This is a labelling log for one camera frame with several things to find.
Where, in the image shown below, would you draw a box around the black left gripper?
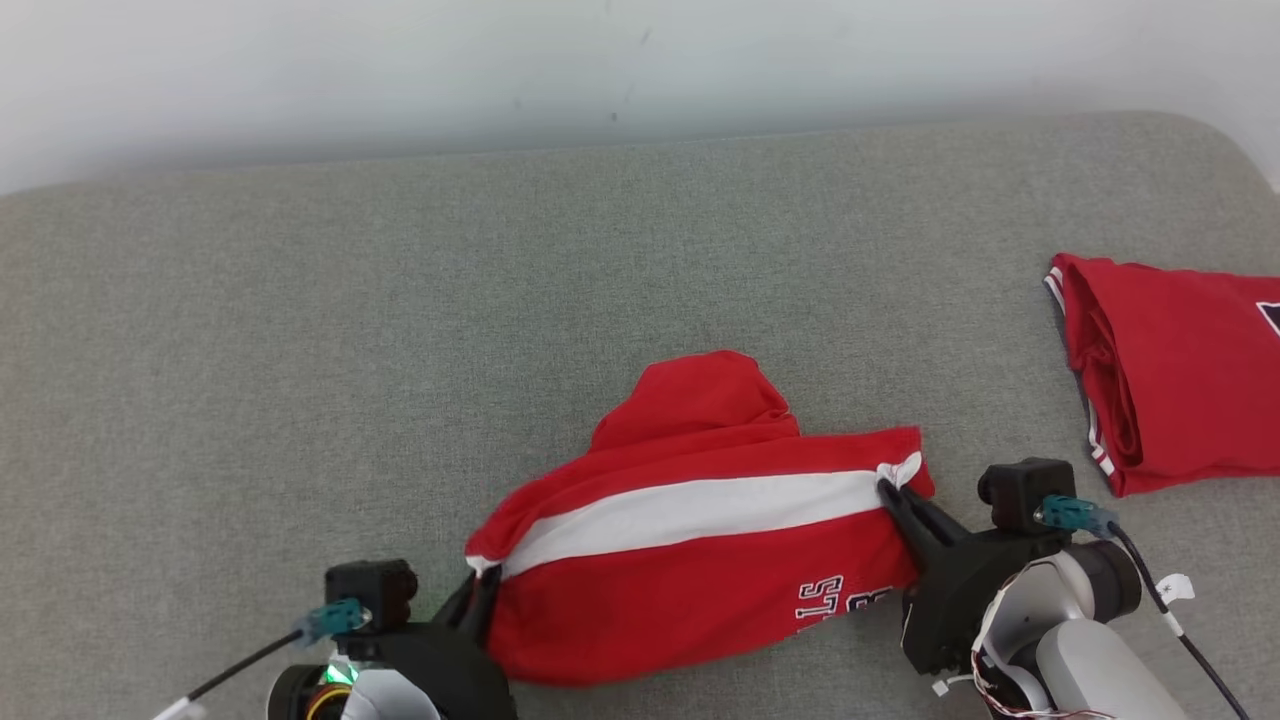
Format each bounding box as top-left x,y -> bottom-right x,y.
345,562 -> 521,720

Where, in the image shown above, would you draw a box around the grey fabric sofa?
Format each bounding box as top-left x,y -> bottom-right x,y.
0,110 -> 1280,720

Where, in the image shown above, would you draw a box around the red jersey number 23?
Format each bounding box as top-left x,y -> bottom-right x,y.
1043,252 -> 1280,499

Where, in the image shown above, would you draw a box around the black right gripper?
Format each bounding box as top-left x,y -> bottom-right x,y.
876,479 -> 1079,678

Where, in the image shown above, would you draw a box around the red shorts with white stripe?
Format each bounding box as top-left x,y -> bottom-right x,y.
463,349 -> 937,688

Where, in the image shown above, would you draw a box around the black cable with teal connector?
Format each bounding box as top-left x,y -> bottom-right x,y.
150,597 -> 368,720
1033,495 -> 1253,720

